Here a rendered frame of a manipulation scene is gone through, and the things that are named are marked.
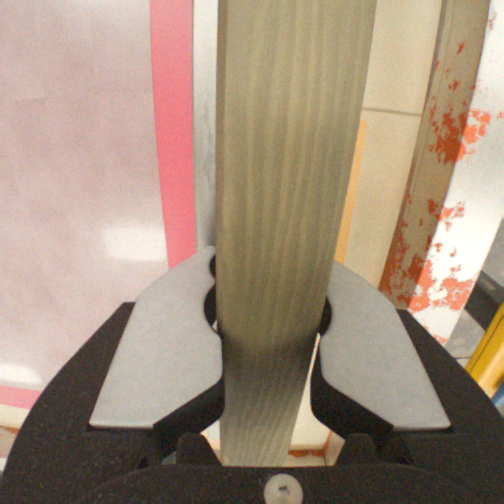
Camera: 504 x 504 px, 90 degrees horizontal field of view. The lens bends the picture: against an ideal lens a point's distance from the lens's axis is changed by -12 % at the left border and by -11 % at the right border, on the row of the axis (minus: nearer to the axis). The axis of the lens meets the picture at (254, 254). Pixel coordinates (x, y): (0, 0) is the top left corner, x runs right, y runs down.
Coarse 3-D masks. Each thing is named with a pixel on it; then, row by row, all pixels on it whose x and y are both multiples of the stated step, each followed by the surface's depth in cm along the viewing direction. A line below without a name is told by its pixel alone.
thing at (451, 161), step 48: (480, 0) 9; (480, 48) 9; (432, 96) 13; (480, 96) 10; (432, 144) 13; (480, 144) 11; (432, 192) 13; (480, 192) 12; (432, 240) 13; (480, 240) 13; (384, 288) 18; (432, 288) 15; (0, 432) 27
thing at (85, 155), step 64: (0, 0) 11; (64, 0) 11; (128, 0) 11; (0, 64) 12; (64, 64) 12; (128, 64) 13; (0, 128) 14; (64, 128) 14; (128, 128) 14; (0, 192) 15; (64, 192) 16; (128, 192) 16; (192, 192) 16
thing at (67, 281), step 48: (0, 240) 17; (48, 240) 17; (96, 240) 17; (144, 240) 17; (192, 240) 17; (0, 288) 19; (48, 288) 19; (96, 288) 19; (144, 288) 19; (0, 336) 21; (48, 336) 21; (0, 384) 24
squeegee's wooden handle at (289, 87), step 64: (256, 0) 4; (320, 0) 4; (256, 64) 5; (320, 64) 5; (256, 128) 5; (320, 128) 5; (256, 192) 6; (320, 192) 6; (256, 256) 6; (320, 256) 6; (256, 320) 7; (320, 320) 8; (256, 384) 8; (256, 448) 10
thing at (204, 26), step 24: (192, 0) 9; (216, 0) 9; (192, 24) 9; (216, 24) 9; (192, 48) 10; (216, 48) 10; (192, 72) 10; (192, 96) 10; (192, 120) 11; (216, 432) 21
